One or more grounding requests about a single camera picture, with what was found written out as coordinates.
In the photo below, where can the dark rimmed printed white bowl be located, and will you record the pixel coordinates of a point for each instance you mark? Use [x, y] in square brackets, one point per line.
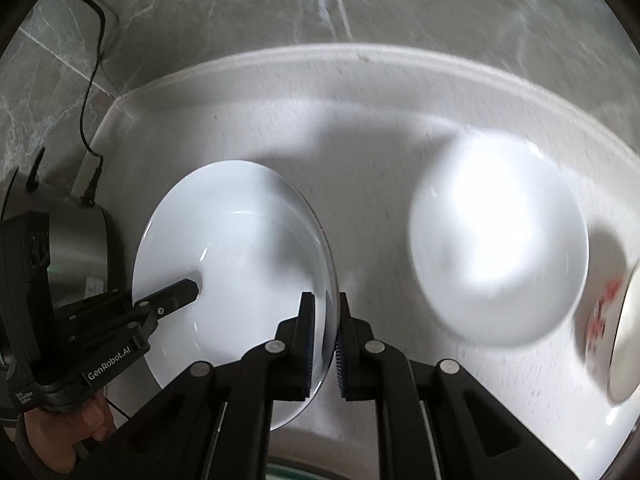
[600, 320]

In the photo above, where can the person's left hand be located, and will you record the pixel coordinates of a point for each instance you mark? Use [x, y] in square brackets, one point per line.
[55, 430]

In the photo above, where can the stainless steel rice cooker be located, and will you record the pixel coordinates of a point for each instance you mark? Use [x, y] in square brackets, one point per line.
[85, 240]

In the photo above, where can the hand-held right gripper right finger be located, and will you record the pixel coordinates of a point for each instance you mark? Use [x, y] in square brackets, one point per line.
[352, 360]

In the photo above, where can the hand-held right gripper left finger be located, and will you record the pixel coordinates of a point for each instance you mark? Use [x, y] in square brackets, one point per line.
[295, 360]

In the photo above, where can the plain white bowl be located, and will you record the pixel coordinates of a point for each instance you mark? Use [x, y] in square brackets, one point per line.
[500, 240]
[240, 240]

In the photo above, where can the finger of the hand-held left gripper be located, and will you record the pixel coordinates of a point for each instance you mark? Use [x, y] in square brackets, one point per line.
[172, 296]
[115, 335]

